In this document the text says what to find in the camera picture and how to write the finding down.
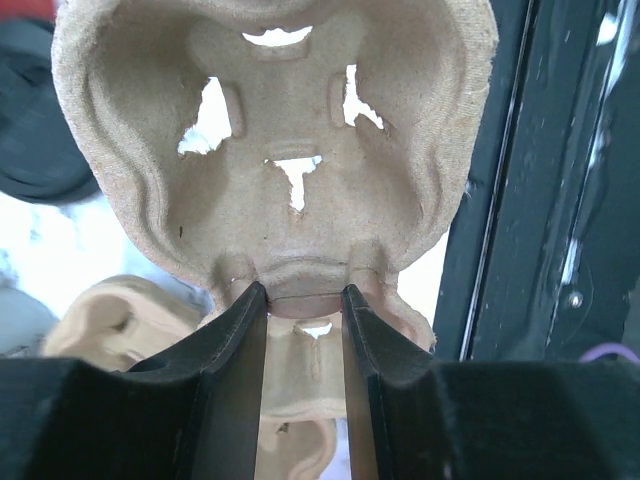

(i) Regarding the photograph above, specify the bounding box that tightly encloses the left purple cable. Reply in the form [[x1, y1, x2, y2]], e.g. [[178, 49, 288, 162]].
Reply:
[[580, 342, 640, 364]]

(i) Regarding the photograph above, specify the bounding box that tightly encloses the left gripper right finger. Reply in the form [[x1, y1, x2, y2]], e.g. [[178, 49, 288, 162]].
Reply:
[[341, 285, 639, 479]]

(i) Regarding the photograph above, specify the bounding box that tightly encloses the black cup lid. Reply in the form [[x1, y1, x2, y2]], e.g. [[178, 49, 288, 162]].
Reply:
[[1, 17, 99, 205]]

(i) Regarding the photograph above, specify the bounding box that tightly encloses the brown cardboard cup carrier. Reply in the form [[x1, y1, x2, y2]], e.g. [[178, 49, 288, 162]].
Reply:
[[41, 275, 203, 371]]

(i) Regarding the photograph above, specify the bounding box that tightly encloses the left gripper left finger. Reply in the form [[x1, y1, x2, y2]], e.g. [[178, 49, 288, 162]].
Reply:
[[1, 283, 267, 479]]

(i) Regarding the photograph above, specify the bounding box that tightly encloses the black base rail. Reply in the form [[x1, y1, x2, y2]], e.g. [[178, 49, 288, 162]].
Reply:
[[434, 1, 639, 361]]

